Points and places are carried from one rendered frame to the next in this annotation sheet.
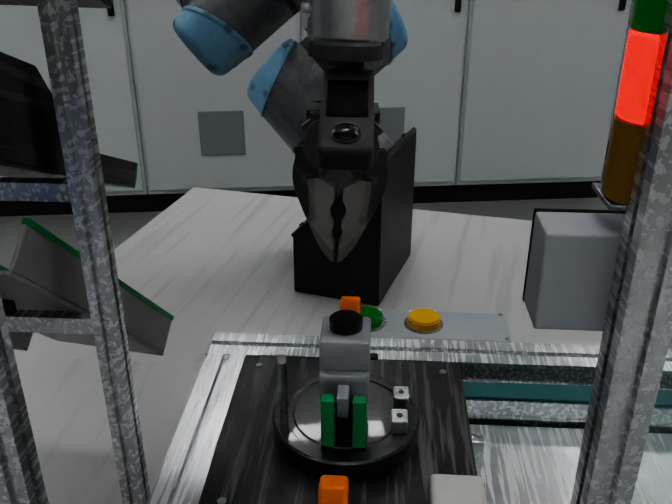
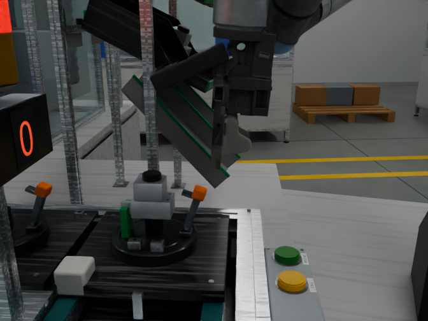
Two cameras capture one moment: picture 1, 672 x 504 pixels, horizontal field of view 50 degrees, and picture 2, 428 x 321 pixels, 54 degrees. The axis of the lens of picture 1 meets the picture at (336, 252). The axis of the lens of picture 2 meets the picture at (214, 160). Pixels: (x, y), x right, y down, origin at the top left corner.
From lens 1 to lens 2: 0.91 m
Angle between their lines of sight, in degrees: 82
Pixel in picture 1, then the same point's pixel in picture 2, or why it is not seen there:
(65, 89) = (143, 29)
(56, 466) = not seen: hidden behind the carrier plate
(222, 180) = not seen: outside the picture
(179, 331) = (326, 233)
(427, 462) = (117, 268)
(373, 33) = (218, 18)
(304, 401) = (167, 221)
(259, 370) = (213, 218)
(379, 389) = (176, 244)
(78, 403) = not seen: hidden behind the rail
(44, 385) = (260, 205)
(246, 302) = (378, 254)
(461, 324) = (296, 305)
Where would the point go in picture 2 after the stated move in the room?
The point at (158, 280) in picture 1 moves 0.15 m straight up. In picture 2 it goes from (385, 220) to (393, 162)
